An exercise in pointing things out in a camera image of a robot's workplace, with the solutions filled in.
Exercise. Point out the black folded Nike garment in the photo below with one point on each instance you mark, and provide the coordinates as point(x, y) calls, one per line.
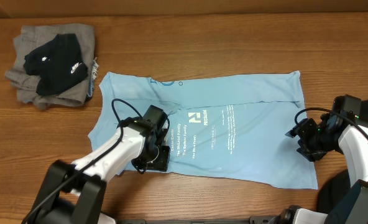
point(58, 63)

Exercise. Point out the light blue printed t-shirt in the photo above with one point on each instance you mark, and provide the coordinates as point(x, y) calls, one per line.
point(232, 127)

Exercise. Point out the black garment at right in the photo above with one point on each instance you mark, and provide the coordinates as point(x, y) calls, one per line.
point(333, 192)

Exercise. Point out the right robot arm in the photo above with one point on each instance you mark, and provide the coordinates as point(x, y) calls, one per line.
point(341, 129)

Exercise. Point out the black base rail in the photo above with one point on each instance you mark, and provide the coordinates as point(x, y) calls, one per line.
point(251, 220)

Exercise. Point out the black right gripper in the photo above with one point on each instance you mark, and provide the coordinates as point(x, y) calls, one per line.
point(304, 140)

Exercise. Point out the light blue folded garment edge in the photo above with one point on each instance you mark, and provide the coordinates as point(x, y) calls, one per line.
point(93, 76)

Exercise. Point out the grey folded garment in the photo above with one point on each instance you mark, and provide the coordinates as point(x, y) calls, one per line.
point(32, 37)

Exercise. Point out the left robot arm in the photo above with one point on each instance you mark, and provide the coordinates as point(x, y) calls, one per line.
point(74, 193)

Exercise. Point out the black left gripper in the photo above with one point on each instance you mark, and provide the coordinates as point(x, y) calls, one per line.
point(162, 164)

